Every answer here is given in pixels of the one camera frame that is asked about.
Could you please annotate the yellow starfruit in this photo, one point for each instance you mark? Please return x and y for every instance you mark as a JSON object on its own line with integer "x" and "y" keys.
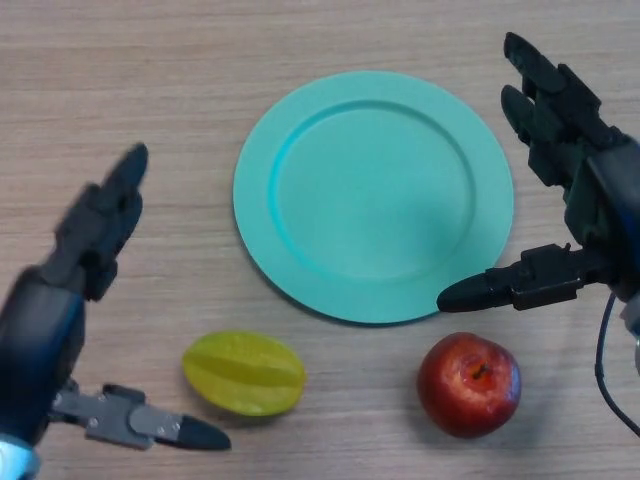
{"x": 244, "y": 372}

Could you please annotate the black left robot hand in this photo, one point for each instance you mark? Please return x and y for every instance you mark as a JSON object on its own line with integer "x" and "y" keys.
{"x": 35, "y": 340}

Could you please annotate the teal green round plate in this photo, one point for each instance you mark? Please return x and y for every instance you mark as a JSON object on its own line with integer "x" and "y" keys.
{"x": 372, "y": 200}

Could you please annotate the red apple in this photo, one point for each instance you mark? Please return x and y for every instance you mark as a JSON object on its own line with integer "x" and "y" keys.
{"x": 467, "y": 387}

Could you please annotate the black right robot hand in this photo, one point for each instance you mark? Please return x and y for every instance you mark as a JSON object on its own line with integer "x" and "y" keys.
{"x": 600, "y": 200}

